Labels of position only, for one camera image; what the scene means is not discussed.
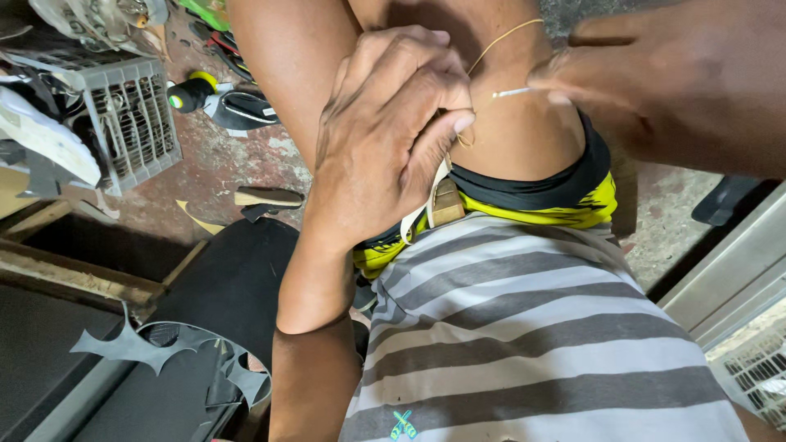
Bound person's left hand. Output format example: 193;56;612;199
304;25;477;248

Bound person's right hand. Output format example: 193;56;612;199
526;0;786;180

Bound white leather strap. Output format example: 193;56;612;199
399;155;453;246

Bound yellow sewing thread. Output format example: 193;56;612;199
456;18;545;149

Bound person's right leg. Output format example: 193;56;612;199
347;0;587;183

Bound person's leg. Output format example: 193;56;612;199
347;0;587;183
226;0;364;176

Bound yellow and black shorts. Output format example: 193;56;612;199
352;110;619;280

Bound small wooden block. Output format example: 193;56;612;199
430;177;466;228

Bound black sandal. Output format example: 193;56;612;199
691;175;763;227

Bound grey striped shirt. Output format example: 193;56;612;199
338;212;751;442

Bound person's left leg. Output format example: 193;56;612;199
226;0;364;176

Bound black and white shoe upper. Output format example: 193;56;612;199
203;90;282;133

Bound heap of hand tools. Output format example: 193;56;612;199
187;20;257;86

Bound white plastic basket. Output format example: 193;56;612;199
708;324;786;432

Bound green plastic item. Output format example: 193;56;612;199
177;0;232;33

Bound black rubber sheet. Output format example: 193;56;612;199
74;216;302;442

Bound yellow leather scrap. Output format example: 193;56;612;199
176;199;227;237

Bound grey plastic crate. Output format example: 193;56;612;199
37;56;184;198

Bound heap of clutter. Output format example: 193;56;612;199
0;0;172;59

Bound black bat-shaped cutout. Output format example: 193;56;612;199
69;301;272;411

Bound white shoe sole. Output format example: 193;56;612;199
0;85;103;189

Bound grey metal door rail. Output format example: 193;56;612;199
656;180;786;352

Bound wooden frame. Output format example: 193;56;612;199
0;198;211;311

